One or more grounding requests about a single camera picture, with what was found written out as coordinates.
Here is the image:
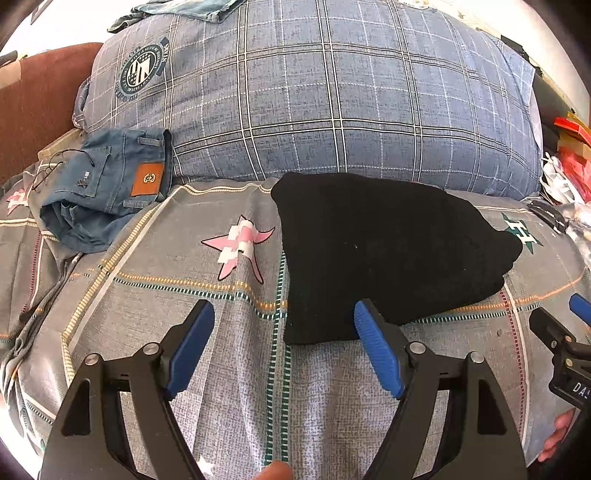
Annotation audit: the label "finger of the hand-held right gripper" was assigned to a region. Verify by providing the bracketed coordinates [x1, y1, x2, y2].
[529, 308, 579, 357]
[569, 294, 591, 326]

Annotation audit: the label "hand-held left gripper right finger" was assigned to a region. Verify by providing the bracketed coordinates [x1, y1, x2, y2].
[353, 298, 528, 480]

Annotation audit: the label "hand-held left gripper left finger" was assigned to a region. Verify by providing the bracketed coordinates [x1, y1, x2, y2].
[39, 299, 216, 480]

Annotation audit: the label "black pants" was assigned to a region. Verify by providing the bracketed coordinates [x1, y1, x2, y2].
[270, 172, 524, 346]

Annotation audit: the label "person's right hand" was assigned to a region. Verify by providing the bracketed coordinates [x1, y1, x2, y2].
[537, 408, 578, 463]

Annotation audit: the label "person's left hand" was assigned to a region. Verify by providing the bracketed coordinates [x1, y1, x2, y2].
[254, 460, 294, 480]

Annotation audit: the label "grey printed bed sheet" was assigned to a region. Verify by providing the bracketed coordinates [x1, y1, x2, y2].
[0, 159, 591, 480]

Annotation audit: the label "white plastic bag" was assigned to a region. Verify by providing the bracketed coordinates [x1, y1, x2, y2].
[540, 152, 591, 232]

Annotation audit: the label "red packets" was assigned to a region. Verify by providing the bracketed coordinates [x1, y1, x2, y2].
[553, 115, 591, 204]

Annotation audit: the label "blue jeans with leather patch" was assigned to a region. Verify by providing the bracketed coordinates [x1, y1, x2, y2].
[39, 128, 175, 254]

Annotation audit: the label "blue plaid pillow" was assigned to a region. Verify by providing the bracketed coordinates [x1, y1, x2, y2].
[73, 0, 544, 199]

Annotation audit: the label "brown headboard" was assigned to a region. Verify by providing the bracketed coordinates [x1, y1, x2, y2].
[0, 42, 105, 185]

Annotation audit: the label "light blue jeans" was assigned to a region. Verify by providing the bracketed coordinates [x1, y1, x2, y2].
[107, 0, 243, 34]

